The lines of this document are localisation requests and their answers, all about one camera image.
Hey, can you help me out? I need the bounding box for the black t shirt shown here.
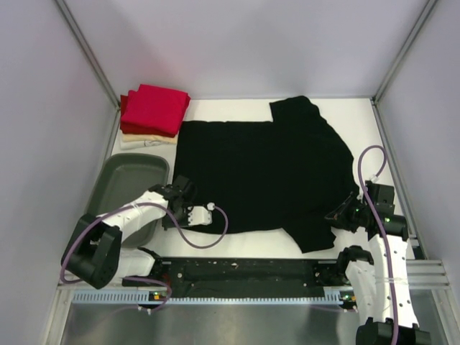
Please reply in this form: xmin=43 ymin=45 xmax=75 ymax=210
xmin=174 ymin=96 xmax=358 ymax=253

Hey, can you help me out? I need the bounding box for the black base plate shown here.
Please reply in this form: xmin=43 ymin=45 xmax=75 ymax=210
xmin=148 ymin=257 xmax=350 ymax=298

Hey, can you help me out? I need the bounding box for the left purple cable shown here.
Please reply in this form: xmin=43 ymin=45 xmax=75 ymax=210
xmin=59 ymin=203 xmax=229 ymax=313

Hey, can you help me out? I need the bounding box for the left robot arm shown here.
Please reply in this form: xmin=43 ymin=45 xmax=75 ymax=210
xmin=60 ymin=175 xmax=196 ymax=289

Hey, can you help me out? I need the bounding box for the folded beige t shirt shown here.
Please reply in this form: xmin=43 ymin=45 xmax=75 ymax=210
xmin=121 ymin=134 xmax=178 ymax=144

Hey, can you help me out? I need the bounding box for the grey plastic bin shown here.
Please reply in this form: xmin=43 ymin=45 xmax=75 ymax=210
xmin=79 ymin=153 xmax=170 ymax=249

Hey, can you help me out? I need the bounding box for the folded red t shirt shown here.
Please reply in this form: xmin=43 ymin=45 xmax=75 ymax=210
xmin=120 ymin=84 xmax=190 ymax=137

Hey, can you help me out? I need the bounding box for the blue slotted cable duct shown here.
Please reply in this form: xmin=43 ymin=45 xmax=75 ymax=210
xmin=72 ymin=288 xmax=356 ymax=306

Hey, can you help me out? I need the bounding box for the aluminium front rail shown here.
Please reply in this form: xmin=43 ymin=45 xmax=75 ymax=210
xmin=407 ymin=259 xmax=450 ymax=290

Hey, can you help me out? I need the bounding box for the right aluminium frame post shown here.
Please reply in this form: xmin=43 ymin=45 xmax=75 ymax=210
xmin=372 ymin=0 xmax=440 ymax=104

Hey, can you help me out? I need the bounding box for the aluminium frame post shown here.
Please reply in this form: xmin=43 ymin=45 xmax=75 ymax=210
xmin=53 ymin=0 xmax=121 ymax=109
xmin=372 ymin=0 xmax=440 ymax=104

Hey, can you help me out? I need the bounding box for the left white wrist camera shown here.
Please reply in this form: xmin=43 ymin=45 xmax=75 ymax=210
xmin=187 ymin=203 xmax=215 ymax=226

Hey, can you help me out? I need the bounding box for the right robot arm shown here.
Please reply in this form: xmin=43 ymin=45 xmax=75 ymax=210
xmin=318 ymin=180 xmax=431 ymax=344

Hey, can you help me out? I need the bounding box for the folded white t shirt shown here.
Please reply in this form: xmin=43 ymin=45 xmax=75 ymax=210
xmin=119 ymin=140 xmax=168 ymax=150

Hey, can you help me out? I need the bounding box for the left aluminium frame post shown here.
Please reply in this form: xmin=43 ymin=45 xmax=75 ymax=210
xmin=53 ymin=0 xmax=121 ymax=109

